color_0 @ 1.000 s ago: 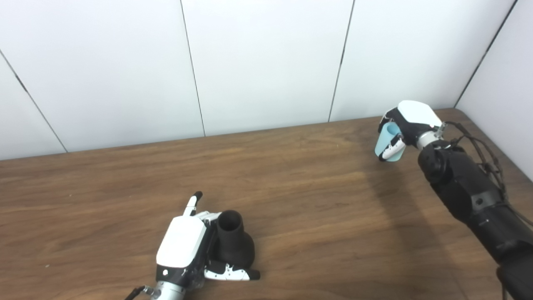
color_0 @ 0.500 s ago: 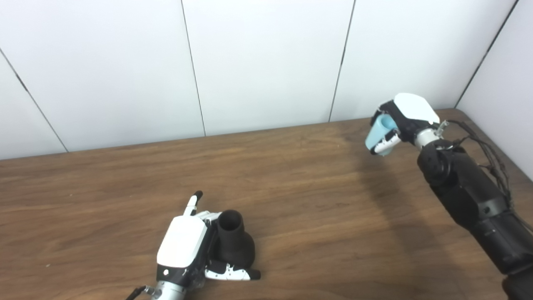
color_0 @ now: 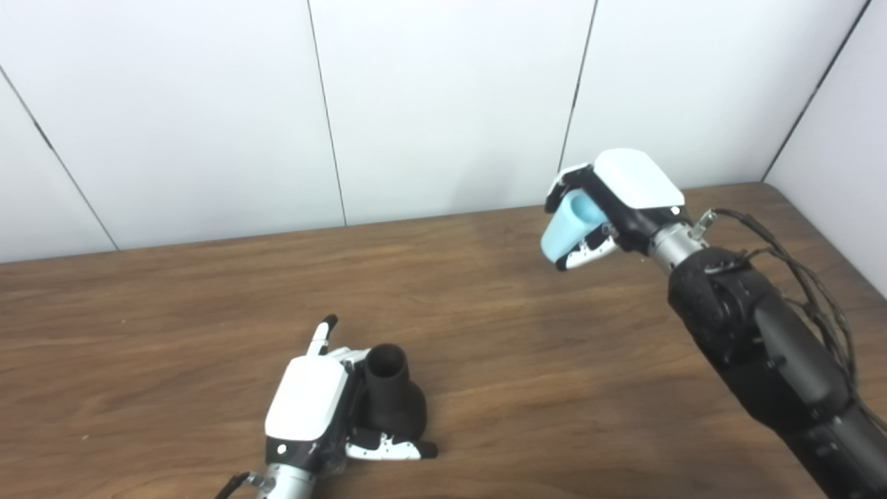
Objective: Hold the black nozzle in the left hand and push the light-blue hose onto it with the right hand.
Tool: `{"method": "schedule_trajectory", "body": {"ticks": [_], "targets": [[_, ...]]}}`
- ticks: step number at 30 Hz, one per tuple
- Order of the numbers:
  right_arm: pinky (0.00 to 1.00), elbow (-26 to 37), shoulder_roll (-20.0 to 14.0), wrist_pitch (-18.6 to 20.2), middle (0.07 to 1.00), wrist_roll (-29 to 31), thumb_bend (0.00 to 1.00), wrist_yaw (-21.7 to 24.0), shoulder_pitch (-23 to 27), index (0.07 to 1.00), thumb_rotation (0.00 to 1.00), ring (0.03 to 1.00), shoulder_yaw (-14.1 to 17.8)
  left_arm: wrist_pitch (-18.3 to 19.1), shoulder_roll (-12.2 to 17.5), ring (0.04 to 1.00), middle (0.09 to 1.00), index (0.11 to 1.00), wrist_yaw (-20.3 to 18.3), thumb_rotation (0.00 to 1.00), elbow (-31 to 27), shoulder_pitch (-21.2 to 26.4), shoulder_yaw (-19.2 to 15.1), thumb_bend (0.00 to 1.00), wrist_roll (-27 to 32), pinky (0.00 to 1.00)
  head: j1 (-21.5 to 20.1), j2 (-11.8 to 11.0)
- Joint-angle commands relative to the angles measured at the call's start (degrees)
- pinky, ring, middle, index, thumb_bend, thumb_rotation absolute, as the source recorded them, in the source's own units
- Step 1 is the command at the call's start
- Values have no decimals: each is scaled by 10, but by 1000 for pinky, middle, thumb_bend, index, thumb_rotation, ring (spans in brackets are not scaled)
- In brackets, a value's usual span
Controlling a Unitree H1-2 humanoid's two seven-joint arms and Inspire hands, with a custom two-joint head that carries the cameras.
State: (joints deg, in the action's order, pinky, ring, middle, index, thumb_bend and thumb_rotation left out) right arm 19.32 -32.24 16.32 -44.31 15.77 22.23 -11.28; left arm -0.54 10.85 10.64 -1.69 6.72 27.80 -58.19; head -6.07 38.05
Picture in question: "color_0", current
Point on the black and white left hand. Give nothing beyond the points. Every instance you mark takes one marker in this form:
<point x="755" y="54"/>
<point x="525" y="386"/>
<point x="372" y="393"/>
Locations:
<point x="305" y="405"/>

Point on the black and white right hand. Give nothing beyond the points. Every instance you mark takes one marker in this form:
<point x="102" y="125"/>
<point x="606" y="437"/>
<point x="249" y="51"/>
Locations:
<point x="634" y="190"/>

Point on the black flared nozzle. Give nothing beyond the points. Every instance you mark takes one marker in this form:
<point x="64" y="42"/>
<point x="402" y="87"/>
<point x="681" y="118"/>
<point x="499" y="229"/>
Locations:
<point x="391" y="402"/>

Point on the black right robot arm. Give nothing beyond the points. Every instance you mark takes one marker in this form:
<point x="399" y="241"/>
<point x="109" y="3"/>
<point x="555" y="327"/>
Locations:
<point x="776" y="346"/>

